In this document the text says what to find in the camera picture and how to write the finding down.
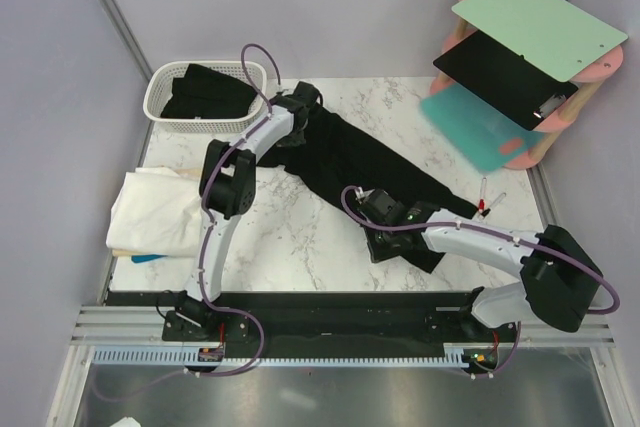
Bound pink wooden shelf rack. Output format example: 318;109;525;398
421;0;628;172

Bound white plastic laundry basket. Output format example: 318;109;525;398
143;61;268;133

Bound blue folded cloth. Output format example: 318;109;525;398
130;254;165;264

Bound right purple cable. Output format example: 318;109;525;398
340;185;621;381

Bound green mint board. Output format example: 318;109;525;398
452;0;628;82

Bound black t shirts in basket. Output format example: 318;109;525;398
161;64;257;120

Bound black capped marker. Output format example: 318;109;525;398
479;192;507;219

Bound white slotted cable duct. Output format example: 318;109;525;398
92;345;469;369

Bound black clipboard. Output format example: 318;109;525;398
433;31;578;131

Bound white paper scrap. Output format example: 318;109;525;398
110;417;141;427

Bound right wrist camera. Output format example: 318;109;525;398
354;187;373;203

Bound black t shirt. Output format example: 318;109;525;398
257;104;479;276

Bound white t shirt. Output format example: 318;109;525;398
105;166;209;258

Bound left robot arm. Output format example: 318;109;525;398
175;81;322;340

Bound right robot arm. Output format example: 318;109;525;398
355;188;602;341

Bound teal cutting board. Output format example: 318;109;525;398
420;84;544;173

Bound red capped marker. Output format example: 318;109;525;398
478;177;487;213

